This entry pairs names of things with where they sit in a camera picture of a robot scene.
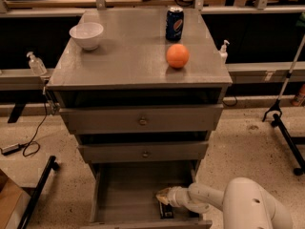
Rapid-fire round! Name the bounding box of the middle grey drawer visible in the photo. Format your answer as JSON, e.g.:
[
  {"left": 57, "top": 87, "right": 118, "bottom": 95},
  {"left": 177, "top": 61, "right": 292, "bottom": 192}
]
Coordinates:
[{"left": 78, "top": 141, "right": 208, "bottom": 163}]

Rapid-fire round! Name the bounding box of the white pump bottle right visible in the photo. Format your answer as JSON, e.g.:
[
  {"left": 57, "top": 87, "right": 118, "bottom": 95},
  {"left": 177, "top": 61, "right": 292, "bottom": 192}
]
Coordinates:
[{"left": 219, "top": 40, "right": 230, "bottom": 63}]

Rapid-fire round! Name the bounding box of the top grey drawer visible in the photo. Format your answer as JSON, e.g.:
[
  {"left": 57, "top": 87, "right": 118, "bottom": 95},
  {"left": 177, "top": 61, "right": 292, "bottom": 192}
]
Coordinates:
[{"left": 60, "top": 104, "right": 223, "bottom": 135}]

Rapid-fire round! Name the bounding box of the orange fruit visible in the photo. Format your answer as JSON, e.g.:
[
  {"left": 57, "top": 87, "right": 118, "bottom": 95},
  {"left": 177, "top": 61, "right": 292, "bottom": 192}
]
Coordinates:
[{"left": 166, "top": 44, "right": 190, "bottom": 69}]

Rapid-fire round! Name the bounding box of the black metal leg left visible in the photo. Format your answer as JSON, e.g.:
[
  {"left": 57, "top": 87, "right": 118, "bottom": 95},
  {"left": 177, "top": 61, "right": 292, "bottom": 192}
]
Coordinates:
[{"left": 17, "top": 156, "right": 59, "bottom": 229}]

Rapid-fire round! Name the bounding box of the black power adapter with cable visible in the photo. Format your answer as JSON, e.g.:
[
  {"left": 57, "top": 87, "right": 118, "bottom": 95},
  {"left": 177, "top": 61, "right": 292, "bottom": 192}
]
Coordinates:
[{"left": 0, "top": 104, "right": 48, "bottom": 157}]

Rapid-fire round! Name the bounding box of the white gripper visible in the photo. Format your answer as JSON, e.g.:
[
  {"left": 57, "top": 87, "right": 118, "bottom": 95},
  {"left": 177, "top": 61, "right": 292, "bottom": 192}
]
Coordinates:
[{"left": 156, "top": 186, "right": 190, "bottom": 207}]

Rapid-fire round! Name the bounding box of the grey wooden drawer cabinet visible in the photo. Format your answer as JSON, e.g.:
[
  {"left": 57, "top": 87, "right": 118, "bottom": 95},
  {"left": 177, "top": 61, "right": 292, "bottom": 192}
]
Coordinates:
[{"left": 46, "top": 7, "right": 234, "bottom": 229}]

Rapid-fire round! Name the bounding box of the black metal leg right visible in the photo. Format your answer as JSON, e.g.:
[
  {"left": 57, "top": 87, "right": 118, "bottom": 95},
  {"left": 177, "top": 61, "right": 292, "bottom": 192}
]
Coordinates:
[{"left": 272, "top": 114, "right": 305, "bottom": 176}]

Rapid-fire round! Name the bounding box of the black metal leg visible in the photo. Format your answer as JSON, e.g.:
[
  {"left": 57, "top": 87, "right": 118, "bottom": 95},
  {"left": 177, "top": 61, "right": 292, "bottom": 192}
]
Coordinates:
[
  {"left": 272, "top": 114, "right": 305, "bottom": 176},
  {"left": 17, "top": 156, "right": 59, "bottom": 229}
]

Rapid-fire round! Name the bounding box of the clear sanitizer bottle left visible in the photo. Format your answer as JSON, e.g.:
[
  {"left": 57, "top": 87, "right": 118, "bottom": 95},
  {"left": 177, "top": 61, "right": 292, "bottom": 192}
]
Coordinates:
[{"left": 27, "top": 52, "right": 47, "bottom": 76}]

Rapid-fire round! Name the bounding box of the brown cardboard box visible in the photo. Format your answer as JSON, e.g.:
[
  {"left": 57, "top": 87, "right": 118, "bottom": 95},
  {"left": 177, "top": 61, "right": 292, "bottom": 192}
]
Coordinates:
[{"left": 0, "top": 170, "right": 23, "bottom": 229}]

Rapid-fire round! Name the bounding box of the grabber reacher tool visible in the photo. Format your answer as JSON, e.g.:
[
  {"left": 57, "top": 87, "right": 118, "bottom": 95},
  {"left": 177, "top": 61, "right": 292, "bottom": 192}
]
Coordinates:
[{"left": 262, "top": 34, "right": 305, "bottom": 121}]

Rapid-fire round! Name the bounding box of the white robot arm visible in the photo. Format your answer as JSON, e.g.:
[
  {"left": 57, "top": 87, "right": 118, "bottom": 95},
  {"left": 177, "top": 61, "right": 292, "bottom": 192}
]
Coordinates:
[{"left": 156, "top": 177, "right": 293, "bottom": 229}]

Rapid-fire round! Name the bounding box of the black rxbar chocolate bar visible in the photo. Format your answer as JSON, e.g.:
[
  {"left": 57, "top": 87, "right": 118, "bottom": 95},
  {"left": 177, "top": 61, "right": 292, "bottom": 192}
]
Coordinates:
[{"left": 159, "top": 203, "right": 173, "bottom": 219}]

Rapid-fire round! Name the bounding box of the blue pepsi can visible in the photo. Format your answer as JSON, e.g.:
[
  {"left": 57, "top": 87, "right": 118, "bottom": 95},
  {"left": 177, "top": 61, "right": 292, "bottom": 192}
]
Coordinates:
[{"left": 166, "top": 7, "right": 184, "bottom": 41}]

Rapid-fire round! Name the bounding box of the orange bottle on shelf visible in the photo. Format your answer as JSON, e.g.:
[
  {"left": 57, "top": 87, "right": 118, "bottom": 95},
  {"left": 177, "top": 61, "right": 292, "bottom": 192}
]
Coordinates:
[{"left": 292, "top": 84, "right": 305, "bottom": 106}]

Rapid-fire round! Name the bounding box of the open bottom grey drawer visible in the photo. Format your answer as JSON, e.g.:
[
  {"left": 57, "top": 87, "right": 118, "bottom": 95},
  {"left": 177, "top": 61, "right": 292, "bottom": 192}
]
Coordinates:
[{"left": 80, "top": 160, "right": 212, "bottom": 229}]

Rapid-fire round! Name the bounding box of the white ceramic bowl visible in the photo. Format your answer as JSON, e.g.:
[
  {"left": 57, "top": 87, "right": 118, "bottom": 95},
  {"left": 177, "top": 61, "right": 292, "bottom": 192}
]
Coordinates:
[{"left": 70, "top": 22, "right": 104, "bottom": 51}]

